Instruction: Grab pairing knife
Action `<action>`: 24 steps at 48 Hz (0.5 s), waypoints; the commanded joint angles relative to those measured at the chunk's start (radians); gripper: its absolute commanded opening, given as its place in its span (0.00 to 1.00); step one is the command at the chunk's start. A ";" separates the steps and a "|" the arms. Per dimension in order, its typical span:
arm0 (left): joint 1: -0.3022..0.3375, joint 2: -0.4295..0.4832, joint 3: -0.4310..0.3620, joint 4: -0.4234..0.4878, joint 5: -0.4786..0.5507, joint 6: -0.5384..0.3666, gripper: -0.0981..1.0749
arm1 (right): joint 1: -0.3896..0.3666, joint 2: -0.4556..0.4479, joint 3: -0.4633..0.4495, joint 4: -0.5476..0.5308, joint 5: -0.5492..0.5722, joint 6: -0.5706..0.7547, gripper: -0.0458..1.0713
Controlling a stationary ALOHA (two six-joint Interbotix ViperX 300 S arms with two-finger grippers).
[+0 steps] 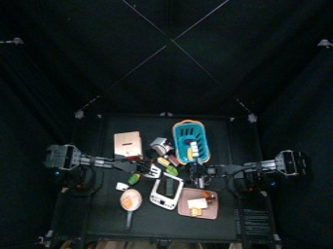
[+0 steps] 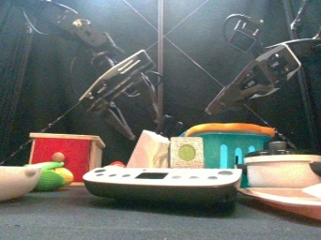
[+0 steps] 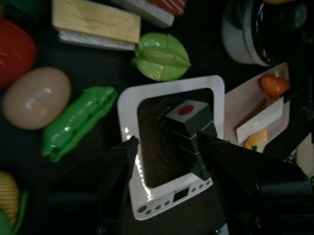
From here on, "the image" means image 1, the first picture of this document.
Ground orange toy food piece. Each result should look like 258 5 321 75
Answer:
200 191 216 204

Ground white flat card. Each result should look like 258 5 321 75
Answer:
185 197 210 210

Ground green toy pea pod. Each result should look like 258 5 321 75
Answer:
164 164 180 177

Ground red striped toy bacon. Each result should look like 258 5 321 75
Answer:
165 154 181 167

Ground white toy knife block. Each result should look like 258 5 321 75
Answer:
149 136 175 157

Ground teal plastic basket orange handle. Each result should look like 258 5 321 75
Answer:
171 119 212 166

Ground black labelled equipment box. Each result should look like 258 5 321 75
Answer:
239 207 272 241

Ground thin white cord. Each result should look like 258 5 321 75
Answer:
120 0 254 115
78 0 230 112

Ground toy corn cob green husk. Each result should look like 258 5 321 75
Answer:
125 172 143 187

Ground pink plastic tray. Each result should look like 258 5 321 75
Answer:
175 187 220 221

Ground orange toy fried egg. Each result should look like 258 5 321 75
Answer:
120 197 135 210

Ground white toy kitchen scale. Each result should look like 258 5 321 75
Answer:
148 177 185 211

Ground small white toy cup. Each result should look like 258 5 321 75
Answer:
115 181 131 192

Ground wooden toy box red base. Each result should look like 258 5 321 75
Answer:
113 130 144 160

